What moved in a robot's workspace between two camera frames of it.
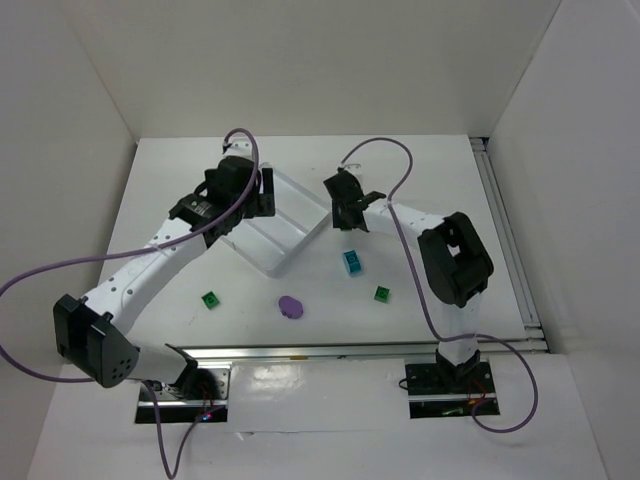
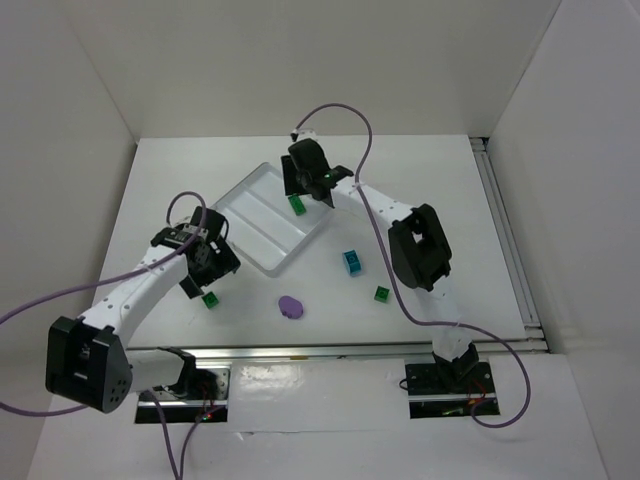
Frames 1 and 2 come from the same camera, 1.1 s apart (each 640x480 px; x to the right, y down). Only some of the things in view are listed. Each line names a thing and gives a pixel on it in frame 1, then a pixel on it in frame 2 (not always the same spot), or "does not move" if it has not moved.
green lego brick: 382,294 does not move
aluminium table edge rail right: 534,336 does not move
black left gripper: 261,198 to 198,279
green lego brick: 210,300 does not move
